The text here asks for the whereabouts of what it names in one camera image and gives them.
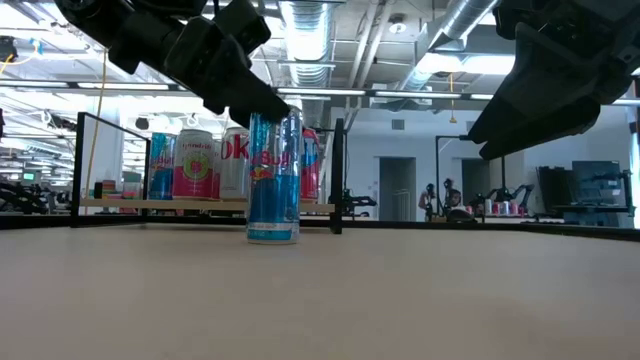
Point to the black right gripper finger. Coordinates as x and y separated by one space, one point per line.
550 130
540 85

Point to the silver Diet Coke can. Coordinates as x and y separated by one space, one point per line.
234 170

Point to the red Fanta can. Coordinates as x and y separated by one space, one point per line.
310 170

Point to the blue silver Red Bull can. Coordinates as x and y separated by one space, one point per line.
274 200
162 175

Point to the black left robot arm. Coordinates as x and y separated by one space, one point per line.
145 42

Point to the wooden shelf board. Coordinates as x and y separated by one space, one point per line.
210 205

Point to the dark desk monitor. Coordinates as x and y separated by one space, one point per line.
597 182

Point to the person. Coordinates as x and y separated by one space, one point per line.
428 200
452 197

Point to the colourful storage boxes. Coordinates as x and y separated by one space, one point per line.
131 187

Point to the black metal gantry frame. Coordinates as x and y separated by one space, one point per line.
502 150

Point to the black aluminium table frame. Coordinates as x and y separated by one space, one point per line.
575 232

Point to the black metal shelf frame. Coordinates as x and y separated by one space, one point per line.
338 175

